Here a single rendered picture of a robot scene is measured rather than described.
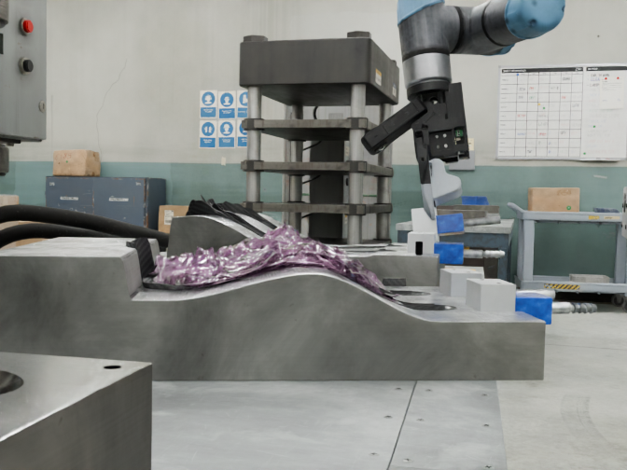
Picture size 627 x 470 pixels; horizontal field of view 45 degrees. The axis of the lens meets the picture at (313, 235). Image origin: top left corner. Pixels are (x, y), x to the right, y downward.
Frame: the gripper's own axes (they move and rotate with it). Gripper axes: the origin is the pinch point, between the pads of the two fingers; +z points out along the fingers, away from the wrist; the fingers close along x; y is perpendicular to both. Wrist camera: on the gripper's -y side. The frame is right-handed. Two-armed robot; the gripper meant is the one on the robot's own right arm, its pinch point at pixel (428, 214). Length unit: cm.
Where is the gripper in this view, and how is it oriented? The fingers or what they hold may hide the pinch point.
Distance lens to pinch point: 117.6
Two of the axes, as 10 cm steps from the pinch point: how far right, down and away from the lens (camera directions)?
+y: 9.7, -1.1, -2.0
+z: 0.9, 9.9, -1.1
